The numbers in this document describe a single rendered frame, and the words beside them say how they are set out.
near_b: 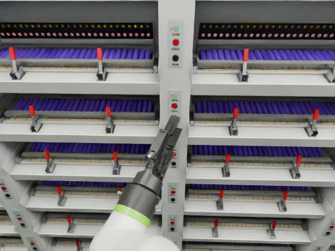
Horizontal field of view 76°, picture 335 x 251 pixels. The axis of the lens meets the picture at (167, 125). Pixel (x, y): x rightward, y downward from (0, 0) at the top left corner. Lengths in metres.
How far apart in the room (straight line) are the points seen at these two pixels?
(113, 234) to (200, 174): 0.48
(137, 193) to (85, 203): 0.58
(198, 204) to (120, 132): 0.48
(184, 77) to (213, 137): 0.23
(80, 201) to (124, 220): 0.60
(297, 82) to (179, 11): 0.41
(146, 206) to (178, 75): 0.37
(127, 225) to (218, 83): 0.46
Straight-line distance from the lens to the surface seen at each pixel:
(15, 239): 1.57
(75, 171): 0.96
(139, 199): 0.52
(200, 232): 1.18
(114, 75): 0.72
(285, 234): 1.29
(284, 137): 0.84
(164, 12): 0.63
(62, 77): 0.77
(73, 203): 1.11
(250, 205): 1.07
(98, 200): 1.07
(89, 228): 1.24
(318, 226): 1.26
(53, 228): 1.30
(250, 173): 0.93
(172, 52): 0.64
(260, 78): 0.73
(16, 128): 0.95
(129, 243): 0.45
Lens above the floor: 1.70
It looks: 30 degrees down
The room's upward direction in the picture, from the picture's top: straight up
